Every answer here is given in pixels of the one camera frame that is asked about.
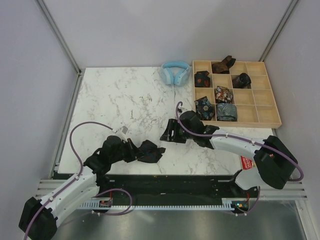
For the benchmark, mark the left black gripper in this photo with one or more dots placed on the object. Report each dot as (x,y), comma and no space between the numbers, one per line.
(134,151)

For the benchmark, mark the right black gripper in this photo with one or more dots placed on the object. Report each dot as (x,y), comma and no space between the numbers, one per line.
(173,124)

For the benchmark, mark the dark blue striped tie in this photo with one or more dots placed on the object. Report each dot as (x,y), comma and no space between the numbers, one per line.
(150,153)

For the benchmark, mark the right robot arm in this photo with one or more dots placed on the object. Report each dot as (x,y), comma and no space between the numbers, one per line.
(274,163)

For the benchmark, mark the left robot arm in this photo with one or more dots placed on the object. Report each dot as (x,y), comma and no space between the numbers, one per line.
(41,218)

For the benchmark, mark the blue hexagon rolled tie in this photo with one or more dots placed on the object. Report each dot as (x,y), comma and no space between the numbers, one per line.
(204,109)

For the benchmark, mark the grey blue rolled tie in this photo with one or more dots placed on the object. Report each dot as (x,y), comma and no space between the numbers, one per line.
(226,112)

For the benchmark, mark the black orange-dotted rolled tie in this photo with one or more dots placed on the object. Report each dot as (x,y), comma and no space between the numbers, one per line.
(202,79)

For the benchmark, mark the light blue headphones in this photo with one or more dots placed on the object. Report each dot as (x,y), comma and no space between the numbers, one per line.
(175,73)

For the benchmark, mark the colourful patchwork rolled tie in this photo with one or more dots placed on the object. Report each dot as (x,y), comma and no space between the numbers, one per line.
(223,95)

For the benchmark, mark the red children's book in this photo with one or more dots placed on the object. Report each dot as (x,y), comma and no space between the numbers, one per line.
(247,163)

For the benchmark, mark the brown rolled tie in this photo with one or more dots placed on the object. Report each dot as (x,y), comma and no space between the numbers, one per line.
(223,67)

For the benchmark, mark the dark glossy rolled tie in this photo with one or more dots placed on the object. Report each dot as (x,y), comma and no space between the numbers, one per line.
(241,81)

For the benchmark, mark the wooden compartment tray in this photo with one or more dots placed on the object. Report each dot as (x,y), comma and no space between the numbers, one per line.
(255,104)

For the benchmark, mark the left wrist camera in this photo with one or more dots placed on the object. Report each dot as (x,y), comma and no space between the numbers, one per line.
(121,133)

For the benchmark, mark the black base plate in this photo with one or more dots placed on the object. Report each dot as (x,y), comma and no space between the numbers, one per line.
(174,187)

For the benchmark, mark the white slotted cable duct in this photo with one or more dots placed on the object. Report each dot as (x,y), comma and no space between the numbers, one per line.
(158,204)

